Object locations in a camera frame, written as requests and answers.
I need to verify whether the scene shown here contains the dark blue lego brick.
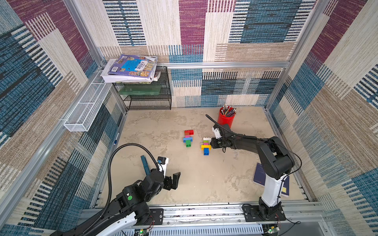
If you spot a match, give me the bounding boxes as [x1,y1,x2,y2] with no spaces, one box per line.
[203,148,210,156]

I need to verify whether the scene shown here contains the red lego brick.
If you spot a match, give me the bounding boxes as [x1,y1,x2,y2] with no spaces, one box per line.
[185,130,194,136]

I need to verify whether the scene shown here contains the light blue lego brick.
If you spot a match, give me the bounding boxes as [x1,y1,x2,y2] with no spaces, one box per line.
[183,137,193,143]

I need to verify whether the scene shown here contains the yellow lego brick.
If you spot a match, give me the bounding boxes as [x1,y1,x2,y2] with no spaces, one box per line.
[201,145,212,150]

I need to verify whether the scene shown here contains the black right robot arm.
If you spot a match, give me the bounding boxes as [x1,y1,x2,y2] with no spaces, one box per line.
[205,114,298,222]

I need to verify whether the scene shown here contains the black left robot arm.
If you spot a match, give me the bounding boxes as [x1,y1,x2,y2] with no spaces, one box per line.
[51,143,181,236]

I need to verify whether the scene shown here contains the red pen cup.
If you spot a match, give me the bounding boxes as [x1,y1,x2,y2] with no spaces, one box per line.
[218,108,236,128]

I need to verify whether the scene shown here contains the teal blue marker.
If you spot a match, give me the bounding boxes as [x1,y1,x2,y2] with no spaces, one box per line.
[141,155,151,176]

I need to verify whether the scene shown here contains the pens in cup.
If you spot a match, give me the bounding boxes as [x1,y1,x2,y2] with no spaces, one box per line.
[220,104,236,117]

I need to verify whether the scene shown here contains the dark blue notebook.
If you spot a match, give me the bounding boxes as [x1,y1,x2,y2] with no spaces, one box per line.
[253,163,290,197]

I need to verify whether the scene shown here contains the green folder on shelf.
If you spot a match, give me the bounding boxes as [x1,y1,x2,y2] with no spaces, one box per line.
[119,85,161,95]

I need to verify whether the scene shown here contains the stack of books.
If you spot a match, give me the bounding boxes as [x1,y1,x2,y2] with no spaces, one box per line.
[100,54,161,83]

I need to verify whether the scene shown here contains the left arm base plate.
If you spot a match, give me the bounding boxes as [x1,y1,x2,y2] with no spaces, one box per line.
[135,208,164,226]

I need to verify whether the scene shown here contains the black wire mesh shelf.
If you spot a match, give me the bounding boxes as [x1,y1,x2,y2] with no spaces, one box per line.
[113,66,172,111]

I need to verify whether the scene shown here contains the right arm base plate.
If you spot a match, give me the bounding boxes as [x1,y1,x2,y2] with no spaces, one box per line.
[242,204,286,222]

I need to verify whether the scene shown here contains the white wire basket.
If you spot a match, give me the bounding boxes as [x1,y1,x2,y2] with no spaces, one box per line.
[64,83,111,132]

